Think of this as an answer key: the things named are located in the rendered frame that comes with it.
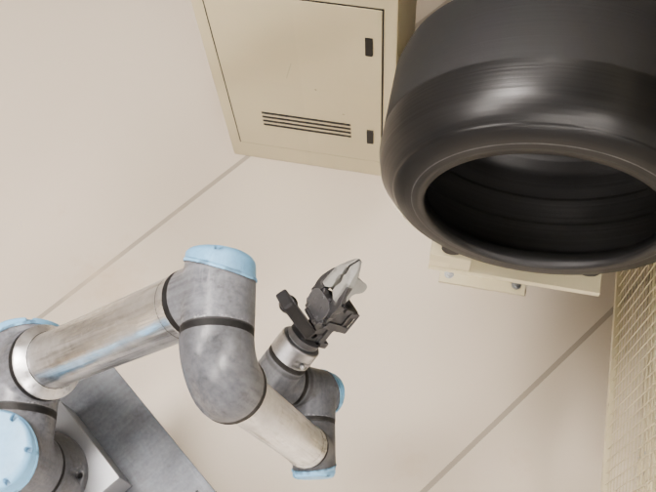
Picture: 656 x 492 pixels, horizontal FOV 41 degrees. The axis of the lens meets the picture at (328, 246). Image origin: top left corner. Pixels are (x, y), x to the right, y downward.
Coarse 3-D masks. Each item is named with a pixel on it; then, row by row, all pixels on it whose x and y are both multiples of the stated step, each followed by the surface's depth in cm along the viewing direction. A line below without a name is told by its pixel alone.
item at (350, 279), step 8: (352, 264) 169; (360, 264) 169; (352, 272) 168; (344, 280) 169; (352, 280) 168; (360, 280) 170; (336, 288) 170; (344, 288) 168; (352, 288) 170; (360, 288) 171; (336, 296) 169
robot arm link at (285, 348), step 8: (288, 328) 178; (280, 336) 175; (288, 336) 175; (272, 344) 177; (280, 344) 175; (288, 344) 173; (296, 344) 174; (280, 352) 174; (288, 352) 173; (296, 352) 173; (304, 352) 174; (312, 352) 176; (288, 360) 174; (296, 360) 174; (304, 360) 174; (312, 360) 176; (296, 368) 175; (304, 368) 175
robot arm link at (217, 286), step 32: (192, 256) 136; (224, 256) 135; (160, 288) 140; (192, 288) 133; (224, 288) 132; (32, 320) 174; (96, 320) 151; (128, 320) 144; (160, 320) 140; (192, 320) 131; (224, 320) 130; (0, 352) 169; (32, 352) 164; (64, 352) 157; (96, 352) 152; (128, 352) 149; (0, 384) 168; (32, 384) 165; (64, 384) 165
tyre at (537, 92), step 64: (512, 0) 136; (576, 0) 133; (640, 0) 133; (448, 64) 138; (512, 64) 130; (576, 64) 128; (640, 64) 129; (384, 128) 154; (448, 128) 136; (512, 128) 130; (576, 128) 128; (640, 128) 127; (448, 192) 179; (512, 192) 184; (576, 192) 182; (640, 192) 173; (512, 256) 170; (576, 256) 167; (640, 256) 157
